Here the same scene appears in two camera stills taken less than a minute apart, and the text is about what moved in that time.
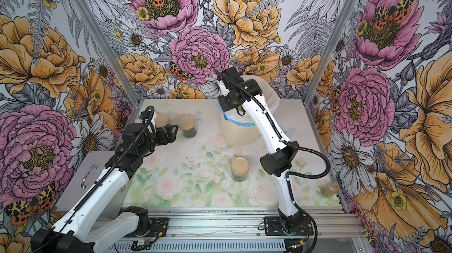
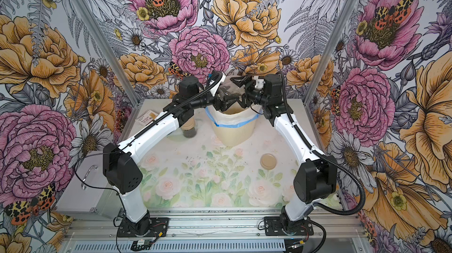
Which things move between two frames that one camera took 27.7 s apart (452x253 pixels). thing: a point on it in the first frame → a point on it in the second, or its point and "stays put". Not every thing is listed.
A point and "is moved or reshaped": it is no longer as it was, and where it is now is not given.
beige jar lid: x=239 y=166 is moved or reshaped
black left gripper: x=170 y=136 → x=223 y=106
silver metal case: x=90 y=169 stays put
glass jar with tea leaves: x=239 y=169 is moved or reshaped
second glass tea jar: x=188 y=126 stays put
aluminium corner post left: x=97 y=35 stays put
